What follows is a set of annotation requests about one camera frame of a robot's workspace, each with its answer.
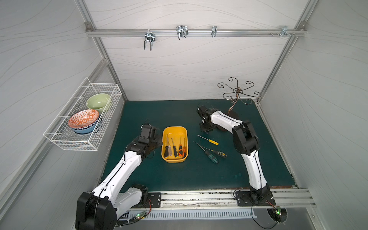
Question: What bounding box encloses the yellow handle small screwdriver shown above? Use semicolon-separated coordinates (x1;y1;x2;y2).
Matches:
197;135;219;146

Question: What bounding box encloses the blue bowl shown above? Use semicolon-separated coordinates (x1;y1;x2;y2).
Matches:
71;118;100;135

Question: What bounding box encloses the orange black grip screwdriver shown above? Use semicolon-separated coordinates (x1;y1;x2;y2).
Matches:
178;137;187;159

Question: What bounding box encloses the yellow plastic storage box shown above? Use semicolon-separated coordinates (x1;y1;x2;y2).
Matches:
161;126;189;163

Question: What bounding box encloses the clear handle screwdriver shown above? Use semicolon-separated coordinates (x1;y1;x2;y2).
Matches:
167;136;173;158

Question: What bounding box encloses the white wire wall basket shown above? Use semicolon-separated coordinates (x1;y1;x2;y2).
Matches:
44;78;122;151

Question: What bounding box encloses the aluminium cross rail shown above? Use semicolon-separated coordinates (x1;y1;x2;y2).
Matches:
86;28;307;38

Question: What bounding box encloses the metal double hook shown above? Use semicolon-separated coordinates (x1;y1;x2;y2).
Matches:
143;31;156;51
176;25;189;40

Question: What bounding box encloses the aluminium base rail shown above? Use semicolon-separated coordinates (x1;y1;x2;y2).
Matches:
131;188;316;210

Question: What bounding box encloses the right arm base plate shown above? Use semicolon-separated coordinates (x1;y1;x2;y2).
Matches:
233;190;277;207

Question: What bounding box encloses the black yellow dotted screwdriver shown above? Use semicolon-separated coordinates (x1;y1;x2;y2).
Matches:
201;146;227;158

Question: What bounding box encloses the green table mat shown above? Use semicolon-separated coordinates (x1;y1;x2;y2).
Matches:
97;99;297;195

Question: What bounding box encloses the brown metal jewelry stand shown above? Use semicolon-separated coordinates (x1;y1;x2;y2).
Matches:
217;77;262;120

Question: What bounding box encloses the green handle screwdriver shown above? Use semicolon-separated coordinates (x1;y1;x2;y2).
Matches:
196;143;219;164

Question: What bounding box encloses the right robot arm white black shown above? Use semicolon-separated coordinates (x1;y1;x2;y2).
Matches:
196;106;271;203

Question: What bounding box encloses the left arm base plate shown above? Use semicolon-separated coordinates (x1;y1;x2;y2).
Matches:
143;192;162;209

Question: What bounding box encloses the small metal hook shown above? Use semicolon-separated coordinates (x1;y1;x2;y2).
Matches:
211;26;217;37

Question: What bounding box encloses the green ceramic bowl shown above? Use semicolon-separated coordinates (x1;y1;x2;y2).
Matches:
86;94;112;114

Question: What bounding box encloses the white vent grille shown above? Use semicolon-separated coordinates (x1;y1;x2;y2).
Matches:
143;209;257;220

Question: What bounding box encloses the black cable bundle left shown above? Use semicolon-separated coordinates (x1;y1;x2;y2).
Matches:
114;198;153;228

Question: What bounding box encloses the metal double hook middle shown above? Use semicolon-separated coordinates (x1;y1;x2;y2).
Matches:
176;25;189;40

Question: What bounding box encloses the black cable right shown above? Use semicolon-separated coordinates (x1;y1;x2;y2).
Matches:
232;188;288;230

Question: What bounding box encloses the metal hook right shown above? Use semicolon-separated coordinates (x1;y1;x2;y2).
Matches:
270;26;297;38

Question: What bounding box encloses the orange patterned bowl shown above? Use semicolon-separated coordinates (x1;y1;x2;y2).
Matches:
68;109;99;128

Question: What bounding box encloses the metal double hook left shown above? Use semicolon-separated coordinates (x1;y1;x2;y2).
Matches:
143;31;156;51

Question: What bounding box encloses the black yellow handle screwdriver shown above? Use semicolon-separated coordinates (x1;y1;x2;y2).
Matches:
164;139;169;159

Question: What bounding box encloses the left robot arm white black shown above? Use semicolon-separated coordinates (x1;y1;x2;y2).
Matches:
75;124;163;230

